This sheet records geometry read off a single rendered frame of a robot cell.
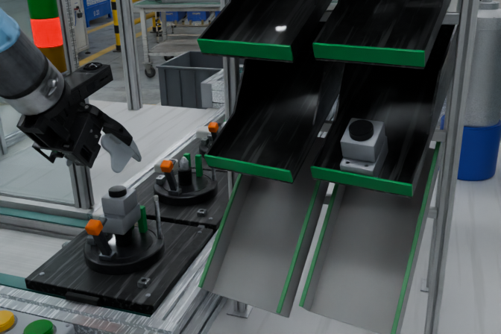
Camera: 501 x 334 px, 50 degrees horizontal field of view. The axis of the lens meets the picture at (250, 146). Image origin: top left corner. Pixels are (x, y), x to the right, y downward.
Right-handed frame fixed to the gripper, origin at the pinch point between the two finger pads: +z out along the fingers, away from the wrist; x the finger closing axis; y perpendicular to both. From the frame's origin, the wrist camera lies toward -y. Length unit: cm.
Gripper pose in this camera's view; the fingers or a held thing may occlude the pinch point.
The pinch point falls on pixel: (114, 150)
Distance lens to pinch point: 92.5
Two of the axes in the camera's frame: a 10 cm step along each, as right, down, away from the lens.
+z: 2.4, 4.8, 8.4
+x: 9.4, 1.0, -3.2
